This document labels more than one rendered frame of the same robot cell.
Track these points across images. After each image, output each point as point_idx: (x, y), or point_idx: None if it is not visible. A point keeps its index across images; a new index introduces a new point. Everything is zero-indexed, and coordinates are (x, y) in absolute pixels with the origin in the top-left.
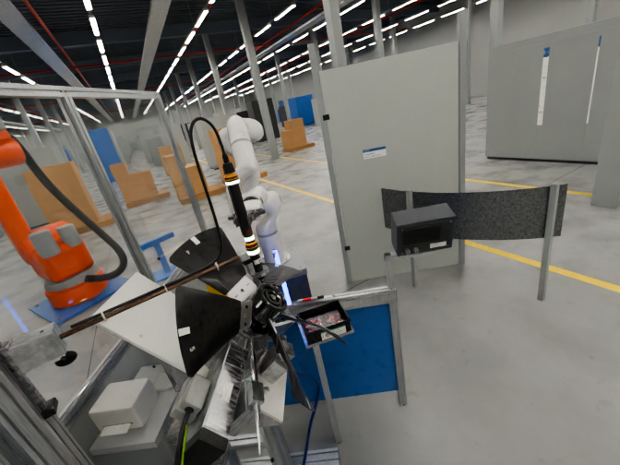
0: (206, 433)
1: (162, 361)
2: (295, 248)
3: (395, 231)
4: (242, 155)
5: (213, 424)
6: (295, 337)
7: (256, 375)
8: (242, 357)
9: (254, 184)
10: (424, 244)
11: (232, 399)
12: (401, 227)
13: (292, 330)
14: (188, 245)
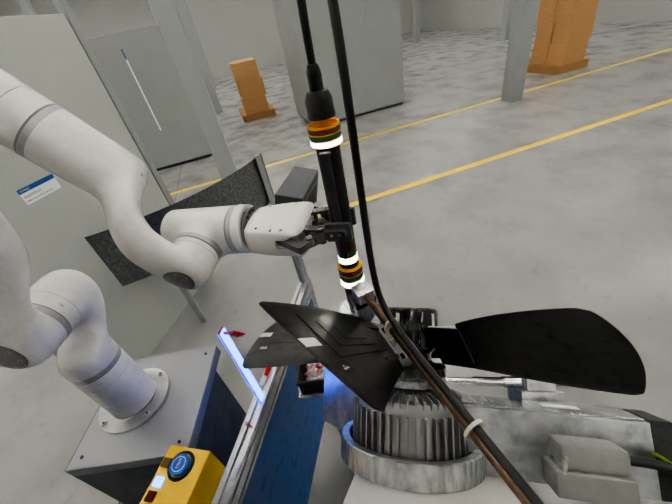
0: (652, 418)
1: None
2: (133, 359)
3: None
4: (105, 145)
5: (629, 414)
6: (278, 436)
7: (510, 376)
8: (478, 397)
9: (28, 268)
10: None
11: (563, 404)
12: (304, 199)
13: (273, 433)
14: (328, 358)
